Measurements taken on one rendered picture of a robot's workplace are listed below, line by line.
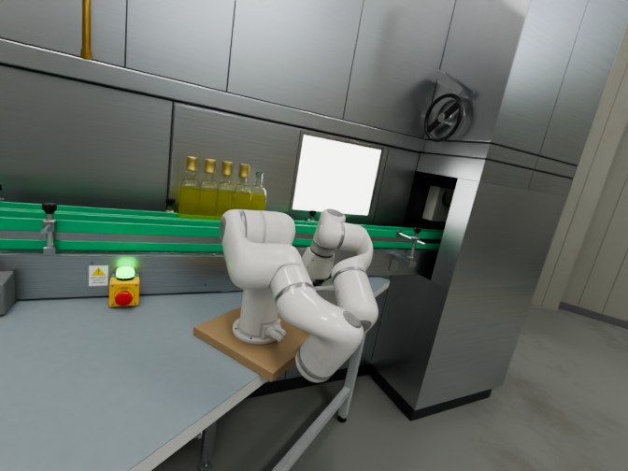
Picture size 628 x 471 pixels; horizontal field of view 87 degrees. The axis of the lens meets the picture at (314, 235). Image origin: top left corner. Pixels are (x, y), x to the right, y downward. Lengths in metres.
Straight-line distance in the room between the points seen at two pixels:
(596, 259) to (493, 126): 3.36
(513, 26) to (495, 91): 0.23
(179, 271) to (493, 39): 1.49
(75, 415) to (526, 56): 1.75
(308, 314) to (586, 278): 4.35
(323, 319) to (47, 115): 1.06
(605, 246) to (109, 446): 4.61
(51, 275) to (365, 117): 1.27
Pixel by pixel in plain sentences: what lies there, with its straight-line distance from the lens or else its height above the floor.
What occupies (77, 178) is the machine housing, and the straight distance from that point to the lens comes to 1.34.
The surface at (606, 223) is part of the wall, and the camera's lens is 4.72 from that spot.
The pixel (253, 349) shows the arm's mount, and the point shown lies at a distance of 0.83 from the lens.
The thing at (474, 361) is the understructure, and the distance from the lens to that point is 2.06.
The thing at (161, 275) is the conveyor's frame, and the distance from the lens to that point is 1.09.
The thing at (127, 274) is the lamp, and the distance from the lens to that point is 1.03.
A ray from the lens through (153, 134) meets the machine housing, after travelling 1.31.
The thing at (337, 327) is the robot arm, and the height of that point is 0.96.
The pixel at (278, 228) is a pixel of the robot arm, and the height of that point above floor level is 1.06.
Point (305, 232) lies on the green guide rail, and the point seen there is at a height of 0.94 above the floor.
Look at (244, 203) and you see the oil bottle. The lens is 1.19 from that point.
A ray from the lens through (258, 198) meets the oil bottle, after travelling 1.21.
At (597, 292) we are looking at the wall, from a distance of 4.84.
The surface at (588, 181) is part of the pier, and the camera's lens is 4.51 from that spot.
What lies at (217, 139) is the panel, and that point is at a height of 1.23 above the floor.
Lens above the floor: 1.23
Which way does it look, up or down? 13 degrees down
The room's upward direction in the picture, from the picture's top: 10 degrees clockwise
